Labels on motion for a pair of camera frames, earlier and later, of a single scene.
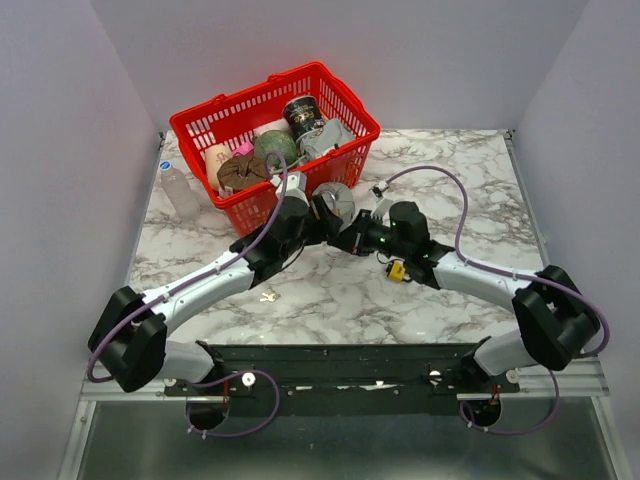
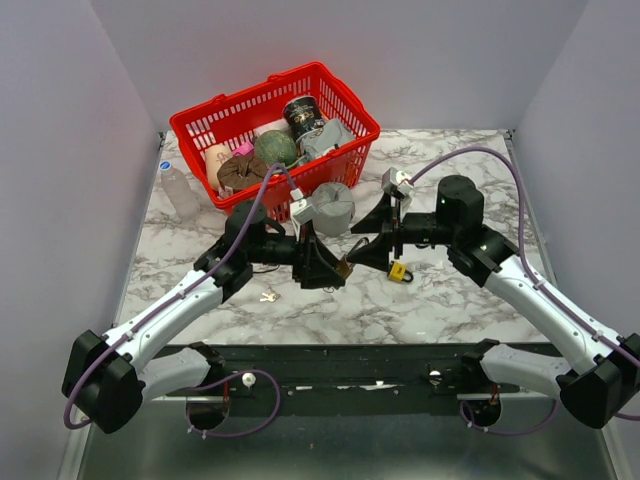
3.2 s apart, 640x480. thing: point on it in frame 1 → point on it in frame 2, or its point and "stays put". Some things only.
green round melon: (273, 140) stays put
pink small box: (245, 149) stays put
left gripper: (329, 222) → (314, 263)
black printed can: (304, 115) stays put
